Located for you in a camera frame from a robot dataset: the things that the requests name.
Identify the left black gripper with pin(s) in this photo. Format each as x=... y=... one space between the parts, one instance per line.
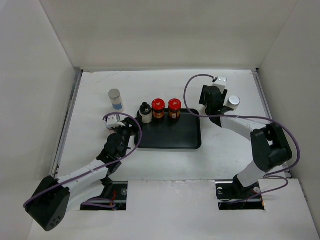
x=135 y=128

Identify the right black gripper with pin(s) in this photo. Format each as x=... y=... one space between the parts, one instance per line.
x=202 y=99

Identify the silver cap white shaker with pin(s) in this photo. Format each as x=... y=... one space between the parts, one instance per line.
x=233 y=102

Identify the black cap white spice bottle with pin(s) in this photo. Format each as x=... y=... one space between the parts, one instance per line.
x=145 y=111

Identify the red lid sauce jar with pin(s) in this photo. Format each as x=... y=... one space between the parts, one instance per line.
x=174 y=109
x=158 y=109

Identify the silver cap blue label shaker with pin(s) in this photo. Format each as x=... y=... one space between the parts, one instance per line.
x=116 y=100

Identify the white lid dark jar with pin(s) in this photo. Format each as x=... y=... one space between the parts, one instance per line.
x=108 y=128

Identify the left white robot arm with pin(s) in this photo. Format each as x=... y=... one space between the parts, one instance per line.
x=54 y=197

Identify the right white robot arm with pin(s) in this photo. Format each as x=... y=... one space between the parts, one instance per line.
x=269 y=145

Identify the black plastic tray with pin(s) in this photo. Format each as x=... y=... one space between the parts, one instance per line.
x=184 y=134

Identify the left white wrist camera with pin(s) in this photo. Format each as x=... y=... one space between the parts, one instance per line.
x=113 y=120

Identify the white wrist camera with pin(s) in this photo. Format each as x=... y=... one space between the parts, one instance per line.
x=113 y=120
x=220 y=82

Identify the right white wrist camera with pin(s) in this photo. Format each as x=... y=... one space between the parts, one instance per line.
x=220 y=82

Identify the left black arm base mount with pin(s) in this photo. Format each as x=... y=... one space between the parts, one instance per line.
x=113 y=197

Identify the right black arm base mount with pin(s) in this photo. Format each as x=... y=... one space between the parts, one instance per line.
x=232 y=196

